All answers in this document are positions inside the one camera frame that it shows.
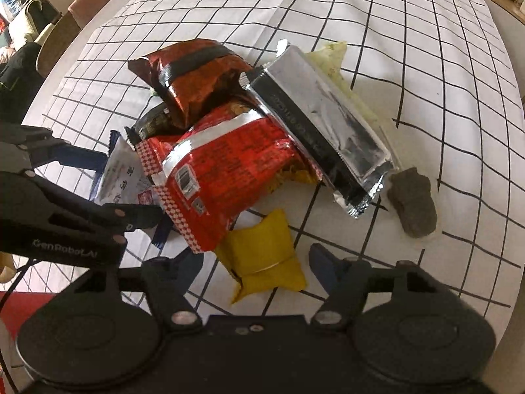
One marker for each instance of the silver and black foil packet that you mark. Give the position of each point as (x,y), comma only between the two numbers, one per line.
(324,123)

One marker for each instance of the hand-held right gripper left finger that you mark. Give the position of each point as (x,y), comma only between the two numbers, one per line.
(188,266)

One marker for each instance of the brown chair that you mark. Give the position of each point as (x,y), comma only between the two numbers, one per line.
(61,39)
(94,0)

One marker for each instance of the brown foil snack packet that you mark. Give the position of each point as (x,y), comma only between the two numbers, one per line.
(192,86)

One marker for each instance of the dark green snack packet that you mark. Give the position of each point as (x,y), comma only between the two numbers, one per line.
(154,125)

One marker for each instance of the dark snack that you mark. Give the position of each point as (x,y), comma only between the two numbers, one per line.
(414,209)

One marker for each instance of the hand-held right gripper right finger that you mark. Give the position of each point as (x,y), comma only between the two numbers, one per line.
(324,263)

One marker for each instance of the white and blue snack packet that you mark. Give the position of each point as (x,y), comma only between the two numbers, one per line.
(123,176)

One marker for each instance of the pale yellow snack packet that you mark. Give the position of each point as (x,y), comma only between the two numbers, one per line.
(330,63)

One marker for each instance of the white and red cardboard box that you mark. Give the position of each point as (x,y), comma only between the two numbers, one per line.
(24,316)

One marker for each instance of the red snack packet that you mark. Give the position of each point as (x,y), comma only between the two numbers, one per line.
(229,160)

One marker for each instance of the dark cloth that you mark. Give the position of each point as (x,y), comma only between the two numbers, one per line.
(18,74)

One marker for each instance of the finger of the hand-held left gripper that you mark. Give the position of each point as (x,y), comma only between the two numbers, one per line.
(80,156)
(135,217)

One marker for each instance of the checked white tablecloth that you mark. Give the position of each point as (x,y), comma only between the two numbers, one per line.
(410,49)

